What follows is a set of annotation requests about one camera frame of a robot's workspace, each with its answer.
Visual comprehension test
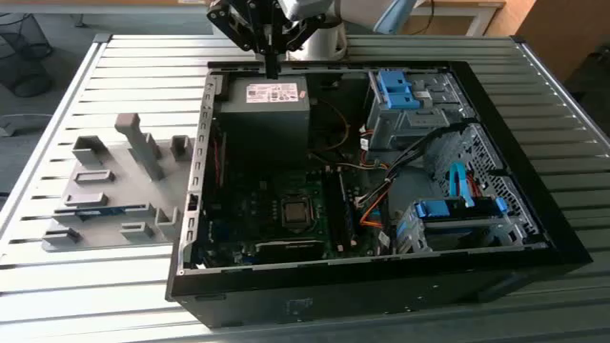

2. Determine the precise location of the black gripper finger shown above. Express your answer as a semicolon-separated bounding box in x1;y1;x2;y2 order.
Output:
272;14;328;80
206;0;274;79

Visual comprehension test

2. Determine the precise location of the blue RAM stick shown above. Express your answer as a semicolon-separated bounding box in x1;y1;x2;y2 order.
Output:
55;204;147;217

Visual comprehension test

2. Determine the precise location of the grey office desk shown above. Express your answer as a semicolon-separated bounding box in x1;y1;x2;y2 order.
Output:
0;0;211;28

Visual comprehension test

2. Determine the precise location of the grey power supply unit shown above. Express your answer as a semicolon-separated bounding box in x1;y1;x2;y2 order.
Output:
214;74;314;172

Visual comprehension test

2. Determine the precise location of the blue empty disk carrier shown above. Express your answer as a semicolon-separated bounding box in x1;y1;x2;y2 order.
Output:
376;70;423;110

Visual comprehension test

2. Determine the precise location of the grey metal drive cage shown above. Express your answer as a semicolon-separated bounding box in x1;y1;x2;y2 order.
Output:
366;69;478;151

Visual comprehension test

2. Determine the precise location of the grey parts rack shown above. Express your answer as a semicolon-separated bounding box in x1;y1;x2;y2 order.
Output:
41;112;196;253

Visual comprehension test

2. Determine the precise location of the CPU socket with silver CPU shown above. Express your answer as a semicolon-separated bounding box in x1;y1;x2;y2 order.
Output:
279;192;318;233

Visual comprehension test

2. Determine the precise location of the green motherboard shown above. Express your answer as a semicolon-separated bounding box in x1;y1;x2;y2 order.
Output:
204;166;390;267

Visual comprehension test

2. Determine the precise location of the brown wooden cabinet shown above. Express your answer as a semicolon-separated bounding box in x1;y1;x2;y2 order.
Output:
517;0;610;84

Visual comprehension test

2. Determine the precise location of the grey metal stand foot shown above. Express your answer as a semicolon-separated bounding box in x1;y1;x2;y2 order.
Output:
0;114;53;139

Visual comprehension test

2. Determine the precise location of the hard disk in blue carrier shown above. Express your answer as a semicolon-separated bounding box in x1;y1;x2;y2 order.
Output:
413;198;507;219

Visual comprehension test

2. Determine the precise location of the black graphics card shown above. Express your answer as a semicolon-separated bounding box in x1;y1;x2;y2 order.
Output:
252;239;324;264

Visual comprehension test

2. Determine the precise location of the grey metal disk bay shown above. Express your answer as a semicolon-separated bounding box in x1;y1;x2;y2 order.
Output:
393;199;547;255

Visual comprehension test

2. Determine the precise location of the black PC case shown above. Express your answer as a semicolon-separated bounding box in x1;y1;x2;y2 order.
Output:
164;59;594;329

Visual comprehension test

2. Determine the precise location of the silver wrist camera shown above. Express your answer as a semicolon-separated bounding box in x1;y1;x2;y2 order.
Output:
279;0;335;22

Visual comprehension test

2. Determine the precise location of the thin orange wire loop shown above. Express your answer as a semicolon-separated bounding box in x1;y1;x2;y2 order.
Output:
308;99;351;153

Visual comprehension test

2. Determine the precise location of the white frame table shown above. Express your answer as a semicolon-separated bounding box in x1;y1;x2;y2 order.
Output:
409;0;506;36

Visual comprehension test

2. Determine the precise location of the black wire bundle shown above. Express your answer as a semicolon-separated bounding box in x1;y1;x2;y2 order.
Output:
383;123;466;187

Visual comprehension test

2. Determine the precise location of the black wire mesh basket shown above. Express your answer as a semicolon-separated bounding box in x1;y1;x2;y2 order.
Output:
0;14;53;98

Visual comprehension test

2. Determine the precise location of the blue flat wire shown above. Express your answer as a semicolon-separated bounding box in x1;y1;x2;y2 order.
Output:
449;161;475;208

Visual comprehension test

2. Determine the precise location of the orange flat wire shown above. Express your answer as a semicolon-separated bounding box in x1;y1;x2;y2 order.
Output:
359;198;385;228

